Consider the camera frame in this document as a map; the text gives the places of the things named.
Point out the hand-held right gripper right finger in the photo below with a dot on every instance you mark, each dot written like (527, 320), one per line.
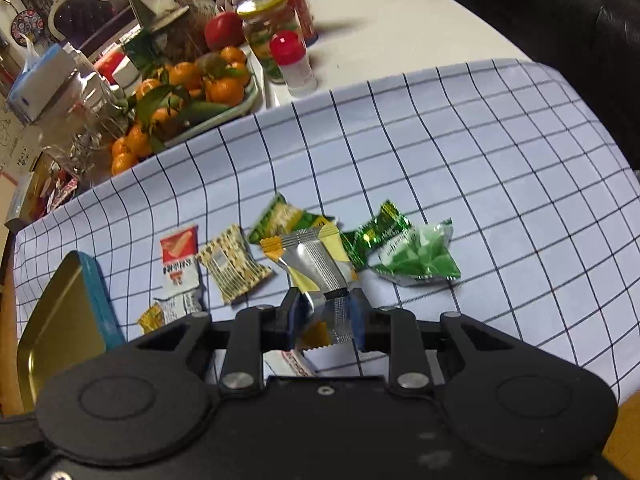
(357, 320)

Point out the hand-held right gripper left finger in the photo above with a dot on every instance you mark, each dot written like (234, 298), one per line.
(292, 317)

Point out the white pink snack packet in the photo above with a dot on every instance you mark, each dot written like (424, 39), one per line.
(295, 362)

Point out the silver yellow snack packet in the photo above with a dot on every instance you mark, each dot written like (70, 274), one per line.
(310, 260)

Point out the cream patterned snack packet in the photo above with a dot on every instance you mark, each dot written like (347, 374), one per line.
(232, 265)

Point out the dark green candy wrapper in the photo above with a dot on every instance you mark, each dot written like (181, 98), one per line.
(372, 235)

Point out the green white snack packet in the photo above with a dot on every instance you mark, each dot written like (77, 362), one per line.
(425, 257)

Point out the green yellow snack packet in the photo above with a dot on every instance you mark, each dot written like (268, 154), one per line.
(280, 217)

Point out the grey white snack packet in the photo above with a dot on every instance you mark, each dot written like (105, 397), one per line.
(180, 305)

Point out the red snack packet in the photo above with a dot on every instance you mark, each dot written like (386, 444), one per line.
(177, 250)

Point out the small yellow candy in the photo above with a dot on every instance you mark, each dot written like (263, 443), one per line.
(150, 319)

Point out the gold tin tray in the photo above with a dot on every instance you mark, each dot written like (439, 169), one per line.
(55, 320)

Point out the checked tablecloth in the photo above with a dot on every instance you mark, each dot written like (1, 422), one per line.
(450, 160)

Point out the pale green fruit tray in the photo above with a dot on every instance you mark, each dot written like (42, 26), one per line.
(240, 107)

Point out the red-capped white bottle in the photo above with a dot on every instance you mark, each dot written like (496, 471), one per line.
(295, 67)

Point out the pile of tangerines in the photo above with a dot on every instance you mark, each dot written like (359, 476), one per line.
(185, 75)

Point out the pile of snack wrappers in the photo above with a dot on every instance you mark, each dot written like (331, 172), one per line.
(57, 192)

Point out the large glass jar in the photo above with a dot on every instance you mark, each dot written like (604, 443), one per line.
(90, 105)

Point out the yellow-lidded pickle jar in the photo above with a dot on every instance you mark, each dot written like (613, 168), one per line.
(262, 25)

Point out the red apple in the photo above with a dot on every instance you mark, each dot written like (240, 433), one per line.
(225, 30)

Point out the brown jar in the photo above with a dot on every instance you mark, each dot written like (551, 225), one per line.
(185, 40)

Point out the red white small box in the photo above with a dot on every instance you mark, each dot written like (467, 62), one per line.
(112, 62)

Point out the blue white tissue box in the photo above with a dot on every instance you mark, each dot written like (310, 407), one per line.
(42, 82)

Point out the black sofa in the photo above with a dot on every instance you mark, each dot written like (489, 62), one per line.
(575, 10)

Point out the white ornate chair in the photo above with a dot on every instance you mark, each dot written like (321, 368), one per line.
(60, 5)

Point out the patterned round plate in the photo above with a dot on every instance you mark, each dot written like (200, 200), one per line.
(25, 22)

